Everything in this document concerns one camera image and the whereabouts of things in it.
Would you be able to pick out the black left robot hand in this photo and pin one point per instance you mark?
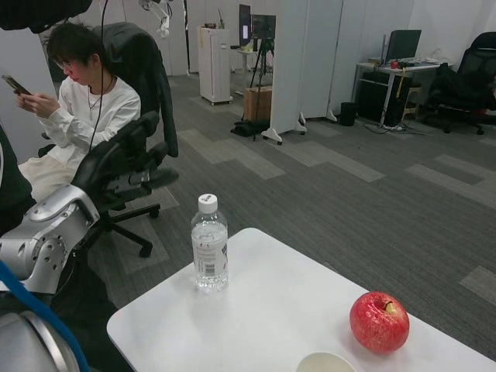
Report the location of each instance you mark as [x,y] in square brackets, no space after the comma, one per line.
[100,174]

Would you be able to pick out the clear plastic water bottle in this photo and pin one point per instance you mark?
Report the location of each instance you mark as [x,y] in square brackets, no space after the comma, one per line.
[209,248]

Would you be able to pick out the black swivel office chair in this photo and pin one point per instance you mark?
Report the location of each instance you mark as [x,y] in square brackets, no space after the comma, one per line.
[128,228]

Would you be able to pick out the person in white shirt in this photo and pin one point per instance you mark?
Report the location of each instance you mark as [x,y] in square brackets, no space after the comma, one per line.
[97,104]

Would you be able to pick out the black jacket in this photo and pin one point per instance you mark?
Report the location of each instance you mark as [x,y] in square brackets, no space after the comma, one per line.
[147,69]

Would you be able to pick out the dark smartphone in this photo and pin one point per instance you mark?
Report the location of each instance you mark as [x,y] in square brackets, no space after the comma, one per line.
[15,84]

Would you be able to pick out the black bag on floor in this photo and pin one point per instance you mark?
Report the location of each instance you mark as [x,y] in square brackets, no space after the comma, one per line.
[250,128]

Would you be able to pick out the white rolling cabinet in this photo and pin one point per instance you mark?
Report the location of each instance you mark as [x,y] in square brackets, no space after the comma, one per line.
[213,66]

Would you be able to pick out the white hanging device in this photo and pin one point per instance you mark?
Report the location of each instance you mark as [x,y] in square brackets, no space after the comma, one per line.
[162,19]

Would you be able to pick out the brown cardboard box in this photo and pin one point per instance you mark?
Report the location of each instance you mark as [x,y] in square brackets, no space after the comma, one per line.
[257,104]

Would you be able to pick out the black overhead object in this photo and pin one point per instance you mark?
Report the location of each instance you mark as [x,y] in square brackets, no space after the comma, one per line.
[38,13]

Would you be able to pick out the grey robot torso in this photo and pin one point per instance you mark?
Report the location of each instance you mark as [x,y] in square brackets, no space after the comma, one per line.
[31,345]

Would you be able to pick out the white standing desk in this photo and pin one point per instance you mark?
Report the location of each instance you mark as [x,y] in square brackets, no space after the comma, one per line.
[243,52]

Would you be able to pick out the black portrait monitor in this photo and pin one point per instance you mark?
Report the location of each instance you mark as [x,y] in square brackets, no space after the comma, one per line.
[245,25]

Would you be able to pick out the black screen on tripod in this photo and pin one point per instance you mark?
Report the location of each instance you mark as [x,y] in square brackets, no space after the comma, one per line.
[263,26]

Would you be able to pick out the white partition panel with sign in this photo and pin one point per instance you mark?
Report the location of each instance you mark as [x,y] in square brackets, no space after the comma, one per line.
[288,58]

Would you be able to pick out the plain white partition panel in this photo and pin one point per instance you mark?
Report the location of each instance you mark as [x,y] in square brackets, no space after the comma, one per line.
[323,58]

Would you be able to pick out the black trash bin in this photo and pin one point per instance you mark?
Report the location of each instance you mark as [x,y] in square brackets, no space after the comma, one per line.
[348,114]

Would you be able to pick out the white paper cup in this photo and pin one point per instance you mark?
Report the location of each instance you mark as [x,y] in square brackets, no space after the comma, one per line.
[323,364]

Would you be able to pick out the white power strip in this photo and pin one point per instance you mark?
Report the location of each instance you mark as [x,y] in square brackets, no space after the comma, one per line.
[392,126]

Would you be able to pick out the white office desk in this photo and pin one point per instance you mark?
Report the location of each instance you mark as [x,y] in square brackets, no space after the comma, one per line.
[395,67]

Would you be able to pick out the red apple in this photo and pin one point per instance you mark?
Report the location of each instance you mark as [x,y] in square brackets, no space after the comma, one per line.
[377,325]

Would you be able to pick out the black desktop monitor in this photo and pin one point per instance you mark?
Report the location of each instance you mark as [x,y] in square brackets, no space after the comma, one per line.
[403,46]

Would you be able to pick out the black mesh office chair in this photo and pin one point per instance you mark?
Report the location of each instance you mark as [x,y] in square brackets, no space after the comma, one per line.
[465,93]

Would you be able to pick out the black camera tripod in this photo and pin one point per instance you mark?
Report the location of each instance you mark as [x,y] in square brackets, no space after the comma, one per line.
[260,62]

